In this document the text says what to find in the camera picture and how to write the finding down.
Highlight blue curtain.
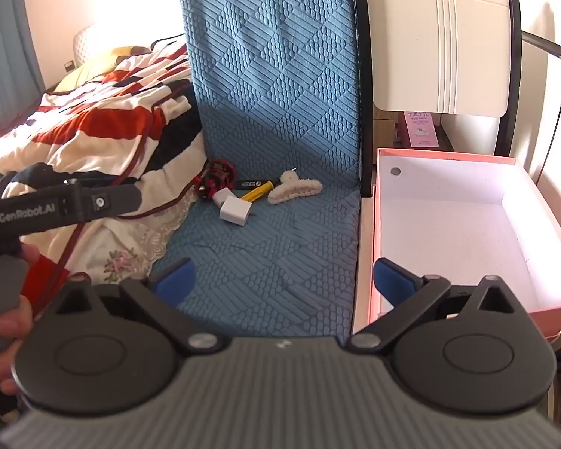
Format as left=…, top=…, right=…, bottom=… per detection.
left=0, top=0, right=46, bottom=137

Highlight brown cardboard box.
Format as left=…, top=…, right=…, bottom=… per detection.
left=374, top=110, right=401, bottom=150

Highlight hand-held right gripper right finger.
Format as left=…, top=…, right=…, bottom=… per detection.
left=348, top=257, right=517, bottom=354

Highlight white padded headboard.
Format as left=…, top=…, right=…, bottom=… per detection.
left=72, top=25, right=104, bottom=65

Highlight pink cardboard box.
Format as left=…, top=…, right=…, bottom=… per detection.
left=367, top=147, right=561, bottom=338

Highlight large white charger plug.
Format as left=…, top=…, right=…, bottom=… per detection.
left=219, top=198, right=254, bottom=228

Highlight cream chair with black frame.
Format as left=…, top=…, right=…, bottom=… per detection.
left=348, top=0, right=524, bottom=337

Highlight dark red cable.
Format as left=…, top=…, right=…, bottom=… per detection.
left=30, top=79, right=212, bottom=319

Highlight white floral lace bedsheet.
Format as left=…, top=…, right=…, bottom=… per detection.
left=21, top=182, right=197, bottom=286

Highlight black metal bar frame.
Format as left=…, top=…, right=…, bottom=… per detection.
left=521, top=32, right=561, bottom=183

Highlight cream fuzzy hair claw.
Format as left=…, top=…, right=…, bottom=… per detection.
left=267, top=169, right=323, bottom=205

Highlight blue textured chair cover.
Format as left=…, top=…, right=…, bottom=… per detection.
left=152, top=0, right=363, bottom=338

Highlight red and black cable reel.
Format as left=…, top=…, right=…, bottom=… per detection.
left=194, top=159, right=237, bottom=202

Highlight yellow pillow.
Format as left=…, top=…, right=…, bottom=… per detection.
left=56, top=47, right=143, bottom=93

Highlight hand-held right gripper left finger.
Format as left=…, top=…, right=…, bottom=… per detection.
left=53, top=258, right=225, bottom=354

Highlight small pink printed box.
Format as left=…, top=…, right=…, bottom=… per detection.
left=404, top=110, right=439, bottom=149

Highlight yellow lighter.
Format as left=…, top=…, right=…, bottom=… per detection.
left=240, top=181, right=275, bottom=202

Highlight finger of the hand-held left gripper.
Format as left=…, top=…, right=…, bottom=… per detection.
left=77, top=183, right=144, bottom=222

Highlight person's left hand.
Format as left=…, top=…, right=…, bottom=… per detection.
left=0, top=242, right=40, bottom=396

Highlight red white navy blanket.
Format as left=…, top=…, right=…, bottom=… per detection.
left=0, top=42, right=211, bottom=244

